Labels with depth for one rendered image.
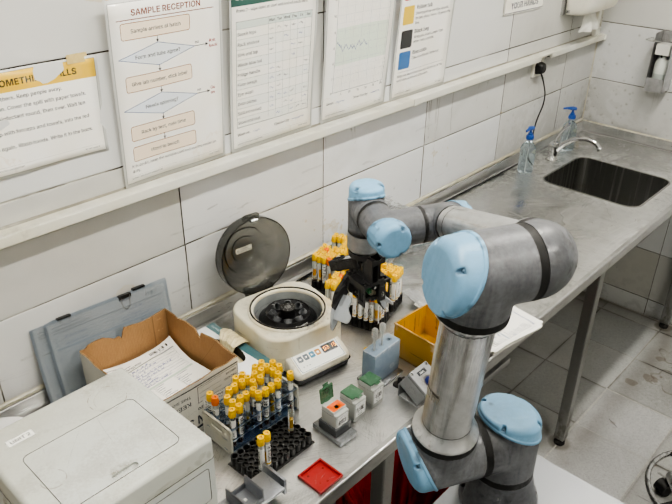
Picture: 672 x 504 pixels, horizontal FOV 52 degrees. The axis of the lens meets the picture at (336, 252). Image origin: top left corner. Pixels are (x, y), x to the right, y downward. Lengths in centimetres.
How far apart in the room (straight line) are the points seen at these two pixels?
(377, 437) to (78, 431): 68
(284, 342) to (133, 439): 60
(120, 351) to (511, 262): 108
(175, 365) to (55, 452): 58
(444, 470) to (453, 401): 16
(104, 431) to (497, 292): 68
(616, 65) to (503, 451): 256
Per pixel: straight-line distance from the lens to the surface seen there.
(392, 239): 131
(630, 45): 356
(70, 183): 162
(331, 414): 157
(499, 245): 97
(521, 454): 132
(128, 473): 117
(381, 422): 166
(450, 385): 111
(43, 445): 125
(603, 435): 310
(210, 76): 174
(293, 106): 196
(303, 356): 175
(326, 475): 153
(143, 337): 179
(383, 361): 172
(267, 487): 147
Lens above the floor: 200
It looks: 29 degrees down
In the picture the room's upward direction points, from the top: 1 degrees clockwise
